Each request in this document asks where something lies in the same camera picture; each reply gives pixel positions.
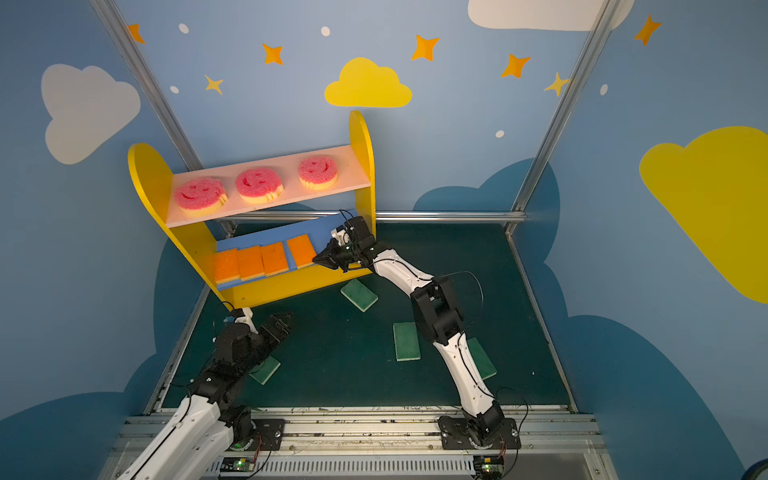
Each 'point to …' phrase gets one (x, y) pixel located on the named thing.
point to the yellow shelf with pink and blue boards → (253, 228)
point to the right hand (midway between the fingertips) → (312, 257)
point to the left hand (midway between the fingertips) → (286, 320)
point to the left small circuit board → (237, 464)
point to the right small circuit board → (488, 466)
